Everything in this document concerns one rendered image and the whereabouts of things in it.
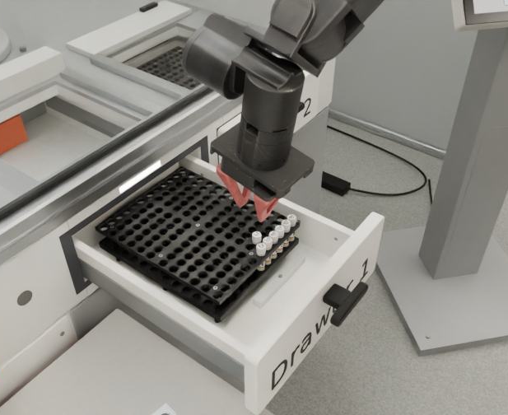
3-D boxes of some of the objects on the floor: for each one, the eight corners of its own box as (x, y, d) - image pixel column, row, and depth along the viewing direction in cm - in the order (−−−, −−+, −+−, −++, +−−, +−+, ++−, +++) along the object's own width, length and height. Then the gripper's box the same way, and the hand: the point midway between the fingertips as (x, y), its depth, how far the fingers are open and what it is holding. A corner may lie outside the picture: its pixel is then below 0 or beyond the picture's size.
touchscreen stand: (556, 332, 176) (741, 2, 109) (418, 356, 169) (526, 20, 102) (477, 224, 213) (579, -71, 146) (361, 240, 206) (413, -61, 140)
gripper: (209, 104, 58) (202, 204, 70) (288, 153, 55) (267, 251, 66) (252, 76, 62) (239, 176, 74) (328, 122, 59) (302, 219, 70)
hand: (254, 207), depth 69 cm, fingers open, 3 cm apart
